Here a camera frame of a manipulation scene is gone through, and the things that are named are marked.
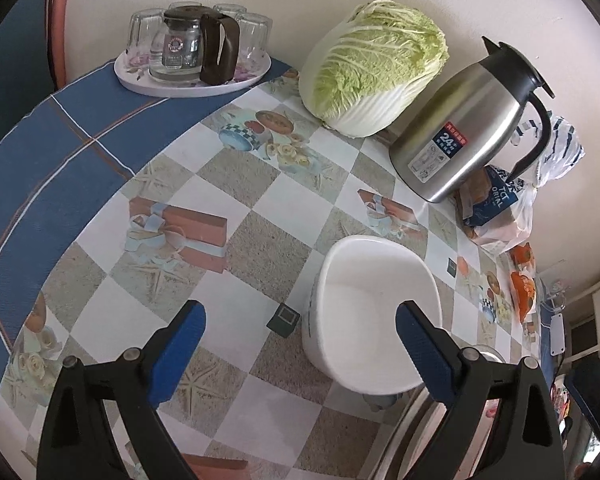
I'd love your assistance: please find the clear glass mug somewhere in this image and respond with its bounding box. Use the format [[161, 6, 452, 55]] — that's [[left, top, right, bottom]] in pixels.
[[536, 259, 569, 314]]

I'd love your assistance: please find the bagged sliced bread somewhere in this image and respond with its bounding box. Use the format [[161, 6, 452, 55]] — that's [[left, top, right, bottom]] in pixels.
[[455, 113, 585, 256]]

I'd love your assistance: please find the white square bowl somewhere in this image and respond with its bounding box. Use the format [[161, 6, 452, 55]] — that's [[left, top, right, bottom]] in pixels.
[[302, 235, 442, 396]]

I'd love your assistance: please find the checkered patterned tablecloth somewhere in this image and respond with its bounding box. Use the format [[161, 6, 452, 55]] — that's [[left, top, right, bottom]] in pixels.
[[0, 64, 539, 479]]

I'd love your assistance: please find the large stainless steel plate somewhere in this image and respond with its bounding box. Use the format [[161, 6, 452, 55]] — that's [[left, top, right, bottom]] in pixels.
[[364, 343, 512, 480]]

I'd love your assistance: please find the upturned drinking glass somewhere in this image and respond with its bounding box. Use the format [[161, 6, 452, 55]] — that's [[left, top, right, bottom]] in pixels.
[[168, 0, 202, 10], [237, 12, 273, 70], [125, 8, 163, 70], [212, 3, 247, 21]]

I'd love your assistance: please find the white floral tray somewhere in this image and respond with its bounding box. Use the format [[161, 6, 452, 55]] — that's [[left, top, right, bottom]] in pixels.
[[113, 49, 272, 99]]

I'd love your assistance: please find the glass teapot brown handle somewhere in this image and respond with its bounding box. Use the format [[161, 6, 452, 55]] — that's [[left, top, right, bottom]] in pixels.
[[149, 6, 240, 86]]

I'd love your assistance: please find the napa cabbage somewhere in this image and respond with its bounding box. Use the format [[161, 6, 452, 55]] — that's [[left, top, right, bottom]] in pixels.
[[298, 0, 449, 139]]

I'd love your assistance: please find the orange snack packet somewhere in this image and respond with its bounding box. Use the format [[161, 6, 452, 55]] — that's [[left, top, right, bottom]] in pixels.
[[508, 242, 535, 271], [510, 271, 536, 323]]

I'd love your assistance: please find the stainless steel thermos jug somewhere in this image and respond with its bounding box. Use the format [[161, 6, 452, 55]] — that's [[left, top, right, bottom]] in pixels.
[[389, 38, 555, 203]]

